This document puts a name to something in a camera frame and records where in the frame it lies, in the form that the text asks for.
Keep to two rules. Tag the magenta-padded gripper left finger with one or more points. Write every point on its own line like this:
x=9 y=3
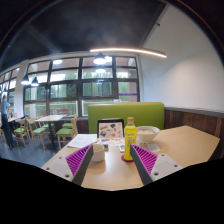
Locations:
x=56 y=166

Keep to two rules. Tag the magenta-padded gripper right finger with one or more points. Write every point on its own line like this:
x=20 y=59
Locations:
x=165 y=166

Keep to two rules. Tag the yellow drink bottle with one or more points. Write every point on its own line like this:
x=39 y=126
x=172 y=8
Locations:
x=130 y=138

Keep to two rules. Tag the white paper sheets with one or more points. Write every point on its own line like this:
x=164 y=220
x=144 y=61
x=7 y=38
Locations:
x=81 y=140

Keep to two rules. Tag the white ceramic bowl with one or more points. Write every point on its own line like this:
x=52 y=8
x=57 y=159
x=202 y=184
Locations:
x=148 y=134

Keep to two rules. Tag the wooden chairs with green seats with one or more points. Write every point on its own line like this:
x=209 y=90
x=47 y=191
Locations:
x=40 y=130

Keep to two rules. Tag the small dark handheld device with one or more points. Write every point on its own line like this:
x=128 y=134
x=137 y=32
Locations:
x=122 y=148

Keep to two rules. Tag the light wooden dining table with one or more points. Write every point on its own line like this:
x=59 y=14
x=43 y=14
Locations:
x=50 y=118

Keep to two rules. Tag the green upholstered bench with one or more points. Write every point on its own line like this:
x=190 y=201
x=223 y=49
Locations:
x=146 y=113

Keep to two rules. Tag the printed sticker sheet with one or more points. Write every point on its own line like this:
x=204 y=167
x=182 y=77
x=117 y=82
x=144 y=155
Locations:
x=111 y=141

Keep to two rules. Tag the person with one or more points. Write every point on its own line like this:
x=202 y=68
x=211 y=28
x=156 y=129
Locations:
x=6 y=120

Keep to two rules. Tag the black pendant lamps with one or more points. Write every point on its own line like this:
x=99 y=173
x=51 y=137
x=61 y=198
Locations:
x=99 y=60

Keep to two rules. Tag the long curved ceiling light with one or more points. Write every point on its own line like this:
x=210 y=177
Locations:
x=130 y=50

